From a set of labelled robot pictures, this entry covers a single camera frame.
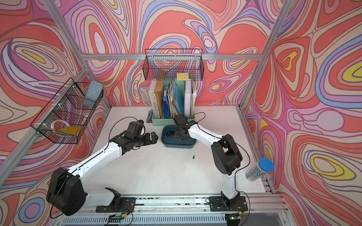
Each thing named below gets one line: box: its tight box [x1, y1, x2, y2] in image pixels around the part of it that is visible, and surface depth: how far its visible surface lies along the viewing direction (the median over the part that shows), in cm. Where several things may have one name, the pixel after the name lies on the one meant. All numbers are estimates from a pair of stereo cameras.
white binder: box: [183, 80, 192, 119], surface depth 98 cm
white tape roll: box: [50, 119, 71, 131], surface depth 68 cm
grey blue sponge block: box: [84, 80, 104, 102], surface depth 83 cm
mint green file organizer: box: [148, 79, 197, 127], surface depth 100 cm
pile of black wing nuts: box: [165, 130, 176, 137], surface depth 103 cm
